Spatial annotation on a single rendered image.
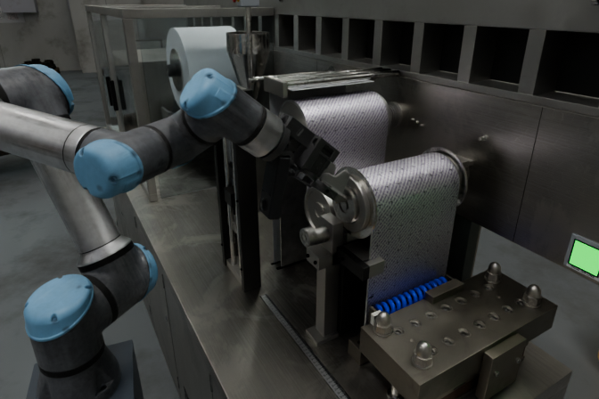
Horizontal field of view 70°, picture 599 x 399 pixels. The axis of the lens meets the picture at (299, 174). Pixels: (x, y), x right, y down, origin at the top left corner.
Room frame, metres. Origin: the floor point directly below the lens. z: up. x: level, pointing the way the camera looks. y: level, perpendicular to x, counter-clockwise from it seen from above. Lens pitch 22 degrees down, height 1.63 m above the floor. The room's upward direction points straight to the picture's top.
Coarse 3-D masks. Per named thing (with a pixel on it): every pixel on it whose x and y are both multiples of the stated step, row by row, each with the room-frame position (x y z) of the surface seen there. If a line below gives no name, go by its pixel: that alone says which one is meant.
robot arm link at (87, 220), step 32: (32, 64) 0.86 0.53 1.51; (0, 96) 0.74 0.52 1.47; (32, 96) 0.79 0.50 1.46; (64, 96) 0.85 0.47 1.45; (32, 160) 0.78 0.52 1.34; (64, 192) 0.76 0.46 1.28; (64, 224) 0.76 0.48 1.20; (96, 224) 0.76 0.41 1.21; (96, 256) 0.72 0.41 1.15; (128, 256) 0.75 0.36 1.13; (128, 288) 0.71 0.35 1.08
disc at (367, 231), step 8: (344, 168) 0.79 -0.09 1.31; (352, 168) 0.77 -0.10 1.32; (360, 176) 0.75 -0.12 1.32; (368, 184) 0.73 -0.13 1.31; (368, 192) 0.72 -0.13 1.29; (376, 208) 0.71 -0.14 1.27; (376, 216) 0.70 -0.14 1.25; (368, 224) 0.72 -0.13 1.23; (352, 232) 0.76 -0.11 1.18; (360, 232) 0.74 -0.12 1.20; (368, 232) 0.72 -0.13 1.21
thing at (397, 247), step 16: (416, 224) 0.77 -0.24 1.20; (432, 224) 0.80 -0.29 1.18; (448, 224) 0.83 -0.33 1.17; (384, 240) 0.73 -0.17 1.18; (400, 240) 0.75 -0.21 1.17; (416, 240) 0.78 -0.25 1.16; (432, 240) 0.80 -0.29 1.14; (448, 240) 0.83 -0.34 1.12; (384, 256) 0.73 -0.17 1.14; (400, 256) 0.76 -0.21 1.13; (416, 256) 0.78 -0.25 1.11; (432, 256) 0.81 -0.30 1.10; (384, 272) 0.74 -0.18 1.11; (400, 272) 0.76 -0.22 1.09; (416, 272) 0.78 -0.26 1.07; (432, 272) 0.81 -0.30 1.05; (368, 288) 0.72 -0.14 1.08; (384, 288) 0.74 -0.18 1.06; (400, 288) 0.76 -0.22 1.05; (368, 304) 0.72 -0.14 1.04
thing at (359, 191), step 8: (352, 176) 0.77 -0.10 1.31; (352, 184) 0.75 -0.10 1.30; (360, 184) 0.74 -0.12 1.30; (360, 192) 0.73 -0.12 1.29; (360, 200) 0.73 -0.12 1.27; (368, 200) 0.72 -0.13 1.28; (360, 208) 0.73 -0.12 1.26; (368, 208) 0.72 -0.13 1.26; (360, 216) 0.73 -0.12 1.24; (368, 216) 0.72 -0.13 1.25; (344, 224) 0.77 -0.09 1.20; (352, 224) 0.75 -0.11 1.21; (360, 224) 0.72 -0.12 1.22
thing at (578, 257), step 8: (576, 240) 0.69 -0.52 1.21; (576, 248) 0.69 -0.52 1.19; (584, 248) 0.67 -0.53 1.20; (592, 248) 0.66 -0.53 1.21; (576, 256) 0.68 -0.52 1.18; (584, 256) 0.67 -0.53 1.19; (592, 256) 0.66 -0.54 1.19; (576, 264) 0.68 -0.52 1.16; (584, 264) 0.67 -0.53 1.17; (592, 264) 0.66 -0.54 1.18; (592, 272) 0.65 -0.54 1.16
